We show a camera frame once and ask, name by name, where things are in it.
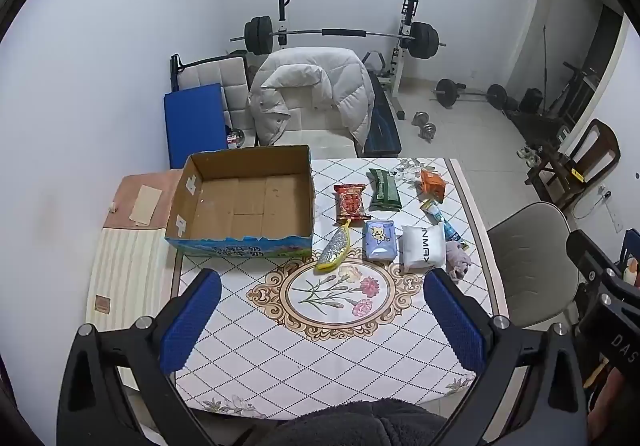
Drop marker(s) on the beige paper sheet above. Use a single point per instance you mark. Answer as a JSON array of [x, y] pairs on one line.
[[145, 205]]

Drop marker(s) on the orange packet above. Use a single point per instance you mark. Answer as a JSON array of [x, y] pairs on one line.
[[432, 183]]

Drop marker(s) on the dark wooden chair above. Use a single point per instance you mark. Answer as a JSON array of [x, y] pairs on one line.
[[597, 146]]

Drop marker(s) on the white shoes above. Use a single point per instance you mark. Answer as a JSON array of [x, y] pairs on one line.
[[528, 153]]

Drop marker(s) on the grey shell chair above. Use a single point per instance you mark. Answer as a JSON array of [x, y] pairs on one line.
[[530, 246]]

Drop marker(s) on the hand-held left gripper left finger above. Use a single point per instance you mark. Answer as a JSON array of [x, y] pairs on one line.
[[192, 321]]

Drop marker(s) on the white and blue tube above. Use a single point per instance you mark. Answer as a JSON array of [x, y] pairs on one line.
[[435, 213]]

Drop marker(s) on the beige padded chair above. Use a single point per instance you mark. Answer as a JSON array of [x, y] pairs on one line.
[[232, 86]]

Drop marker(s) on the pink plush toy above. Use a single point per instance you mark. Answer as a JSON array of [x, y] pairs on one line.
[[457, 261]]

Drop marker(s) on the cardboard box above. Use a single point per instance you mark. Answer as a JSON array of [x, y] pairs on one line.
[[240, 206]]

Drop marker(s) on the dark fleece garment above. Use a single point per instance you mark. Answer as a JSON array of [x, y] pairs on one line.
[[350, 426]]

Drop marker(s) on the metal pot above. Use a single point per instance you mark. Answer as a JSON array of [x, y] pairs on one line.
[[237, 137]]

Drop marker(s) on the red snack packet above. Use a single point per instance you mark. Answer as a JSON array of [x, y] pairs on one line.
[[351, 202]]

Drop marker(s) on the white soft packet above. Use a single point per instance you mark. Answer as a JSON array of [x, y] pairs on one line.
[[422, 248]]

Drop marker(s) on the yellow banana pouch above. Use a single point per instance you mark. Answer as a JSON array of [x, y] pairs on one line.
[[334, 248]]

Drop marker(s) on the white bench press rack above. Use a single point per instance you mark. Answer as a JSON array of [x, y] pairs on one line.
[[397, 71]]

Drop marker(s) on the black exercise machine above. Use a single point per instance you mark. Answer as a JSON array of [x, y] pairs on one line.
[[575, 91]]

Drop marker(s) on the metal dumbbell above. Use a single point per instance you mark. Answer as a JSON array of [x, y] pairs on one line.
[[421, 118], [428, 132]]

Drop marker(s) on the white down jacket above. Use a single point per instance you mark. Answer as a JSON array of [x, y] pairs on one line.
[[350, 101]]

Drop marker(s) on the black weight bench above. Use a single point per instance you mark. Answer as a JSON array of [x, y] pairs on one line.
[[382, 126]]

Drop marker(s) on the long barbell with black plates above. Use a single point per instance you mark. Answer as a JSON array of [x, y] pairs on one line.
[[345, 32]]

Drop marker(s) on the wall socket with plug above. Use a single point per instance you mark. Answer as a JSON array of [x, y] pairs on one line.
[[605, 191]]

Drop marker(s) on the blue tissue pack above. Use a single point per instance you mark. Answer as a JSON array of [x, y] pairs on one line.
[[380, 241]]

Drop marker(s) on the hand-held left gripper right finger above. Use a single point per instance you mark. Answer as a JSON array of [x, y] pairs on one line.
[[452, 321]]

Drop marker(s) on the blue folded mat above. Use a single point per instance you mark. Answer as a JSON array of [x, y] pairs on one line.
[[195, 126]]

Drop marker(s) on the black weight plates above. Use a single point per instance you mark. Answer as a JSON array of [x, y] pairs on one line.
[[531, 101]]

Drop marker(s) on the diamond patterned floral tablecloth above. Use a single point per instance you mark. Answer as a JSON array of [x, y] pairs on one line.
[[300, 351]]

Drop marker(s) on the beige chair with jacket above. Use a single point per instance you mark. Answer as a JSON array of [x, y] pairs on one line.
[[310, 136]]

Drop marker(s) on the white door frame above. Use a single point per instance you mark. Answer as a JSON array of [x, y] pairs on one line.
[[537, 1]]

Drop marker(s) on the person's right forearm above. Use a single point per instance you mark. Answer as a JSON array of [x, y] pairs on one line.
[[615, 406]]

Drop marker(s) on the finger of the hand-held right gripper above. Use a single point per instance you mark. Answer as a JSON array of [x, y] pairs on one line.
[[592, 253]]

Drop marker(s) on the short barbell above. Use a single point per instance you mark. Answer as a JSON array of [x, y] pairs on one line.
[[445, 92]]

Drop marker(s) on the green packet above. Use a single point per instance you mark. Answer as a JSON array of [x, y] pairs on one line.
[[384, 191]]

